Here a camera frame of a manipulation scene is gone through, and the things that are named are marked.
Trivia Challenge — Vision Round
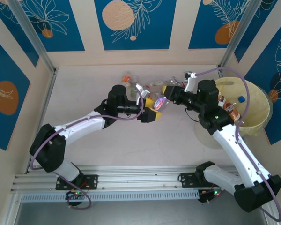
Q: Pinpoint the orange cap plastic bottle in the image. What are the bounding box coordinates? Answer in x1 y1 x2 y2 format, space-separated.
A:
121 71 133 84

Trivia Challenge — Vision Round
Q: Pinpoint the blue cap clear bottle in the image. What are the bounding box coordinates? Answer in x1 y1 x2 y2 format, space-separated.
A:
233 95 246 106

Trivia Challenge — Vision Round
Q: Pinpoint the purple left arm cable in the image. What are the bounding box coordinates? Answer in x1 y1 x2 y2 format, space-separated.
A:
29 92 147 210

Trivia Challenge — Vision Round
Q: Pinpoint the aluminium frame post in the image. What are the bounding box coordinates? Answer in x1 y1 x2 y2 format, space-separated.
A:
219 0 263 71
8 0 57 75

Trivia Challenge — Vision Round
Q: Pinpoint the small circuit board green LED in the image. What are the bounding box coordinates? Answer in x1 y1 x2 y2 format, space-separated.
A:
198 188 225 203
65 190 82 200

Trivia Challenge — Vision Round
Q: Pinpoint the green label plastic bottle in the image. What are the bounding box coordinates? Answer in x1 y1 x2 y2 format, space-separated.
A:
128 76 140 98

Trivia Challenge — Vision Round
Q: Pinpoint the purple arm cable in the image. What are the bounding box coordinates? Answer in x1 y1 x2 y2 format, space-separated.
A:
194 67 281 223
29 92 147 210

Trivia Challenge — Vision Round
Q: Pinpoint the grey slotted cable duct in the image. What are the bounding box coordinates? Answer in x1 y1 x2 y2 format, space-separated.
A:
20 189 200 203

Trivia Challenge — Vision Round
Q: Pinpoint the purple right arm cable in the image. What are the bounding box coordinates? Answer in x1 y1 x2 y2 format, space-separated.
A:
194 67 281 223

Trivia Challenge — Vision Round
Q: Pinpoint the yellow plastic bin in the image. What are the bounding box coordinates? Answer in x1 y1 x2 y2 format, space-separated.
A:
194 76 274 150

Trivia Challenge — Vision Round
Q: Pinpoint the aluminium table edge rail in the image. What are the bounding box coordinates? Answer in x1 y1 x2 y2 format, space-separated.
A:
25 70 58 175

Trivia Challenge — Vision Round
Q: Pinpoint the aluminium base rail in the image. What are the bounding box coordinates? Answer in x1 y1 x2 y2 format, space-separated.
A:
11 165 239 192

